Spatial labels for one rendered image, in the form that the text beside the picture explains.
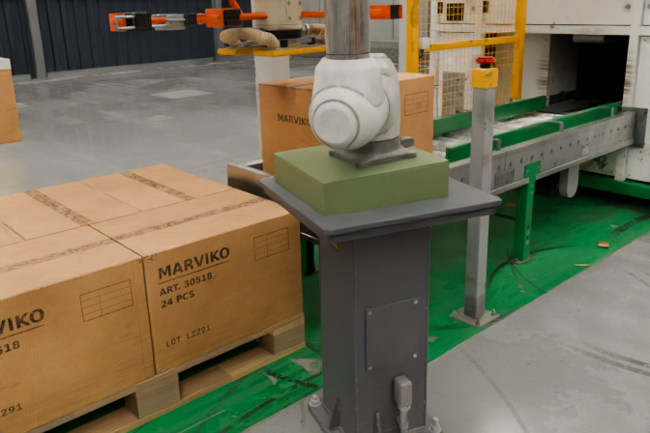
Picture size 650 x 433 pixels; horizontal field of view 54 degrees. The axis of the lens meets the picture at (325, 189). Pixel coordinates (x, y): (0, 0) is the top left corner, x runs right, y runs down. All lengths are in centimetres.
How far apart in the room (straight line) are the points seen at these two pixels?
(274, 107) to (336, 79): 106
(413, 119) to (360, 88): 119
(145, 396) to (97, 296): 39
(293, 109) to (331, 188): 90
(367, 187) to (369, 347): 47
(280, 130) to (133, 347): 97
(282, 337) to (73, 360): 76
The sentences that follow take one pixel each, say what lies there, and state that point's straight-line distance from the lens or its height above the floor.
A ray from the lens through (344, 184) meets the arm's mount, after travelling 152.
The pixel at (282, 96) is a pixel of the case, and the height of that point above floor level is 91.
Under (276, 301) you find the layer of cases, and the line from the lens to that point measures 229.
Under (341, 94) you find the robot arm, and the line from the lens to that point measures 139.
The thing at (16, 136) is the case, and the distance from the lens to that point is 349.
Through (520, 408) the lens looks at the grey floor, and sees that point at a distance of 220.
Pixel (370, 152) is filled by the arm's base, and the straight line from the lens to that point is 164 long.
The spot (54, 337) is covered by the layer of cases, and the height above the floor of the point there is 39.
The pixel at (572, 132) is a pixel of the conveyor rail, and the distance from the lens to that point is 341.
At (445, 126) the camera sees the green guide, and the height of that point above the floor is 59.
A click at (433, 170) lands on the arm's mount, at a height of 83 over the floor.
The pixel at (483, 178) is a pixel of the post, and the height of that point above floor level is 59.
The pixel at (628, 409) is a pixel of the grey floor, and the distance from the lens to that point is 230.
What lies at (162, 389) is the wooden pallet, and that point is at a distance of 215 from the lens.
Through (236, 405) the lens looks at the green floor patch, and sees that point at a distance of 218.
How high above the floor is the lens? 124
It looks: 16 degrees down
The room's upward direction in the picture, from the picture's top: 2 degrees counter-clockwise
